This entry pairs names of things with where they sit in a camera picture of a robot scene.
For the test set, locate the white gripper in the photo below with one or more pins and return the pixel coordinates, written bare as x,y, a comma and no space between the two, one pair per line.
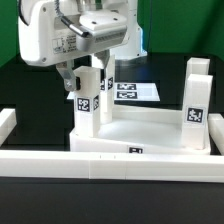
51,32

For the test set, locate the white desk top tray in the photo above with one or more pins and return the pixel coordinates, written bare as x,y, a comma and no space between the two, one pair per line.
140,130

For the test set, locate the white fiducial marker sheet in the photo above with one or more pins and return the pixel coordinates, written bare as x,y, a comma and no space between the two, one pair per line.
136,92

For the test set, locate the white U-shaped fence frame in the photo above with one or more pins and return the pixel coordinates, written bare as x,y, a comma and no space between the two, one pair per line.
96,165

